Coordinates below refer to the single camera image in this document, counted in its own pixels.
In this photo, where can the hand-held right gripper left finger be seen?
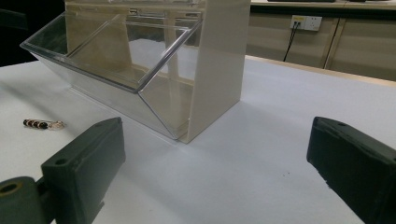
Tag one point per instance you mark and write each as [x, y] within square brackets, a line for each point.
[84, 168]

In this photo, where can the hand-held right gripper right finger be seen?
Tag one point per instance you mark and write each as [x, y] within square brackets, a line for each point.
[355, 161]

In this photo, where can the brown beaded hair clip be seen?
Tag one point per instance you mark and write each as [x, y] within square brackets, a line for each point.
[42, 124]

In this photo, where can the clear acrylic tilt-out bin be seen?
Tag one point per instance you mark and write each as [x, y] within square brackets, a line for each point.
[162, 71]

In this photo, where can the white wall socket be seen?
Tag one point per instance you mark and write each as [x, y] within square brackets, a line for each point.
[306, 22]

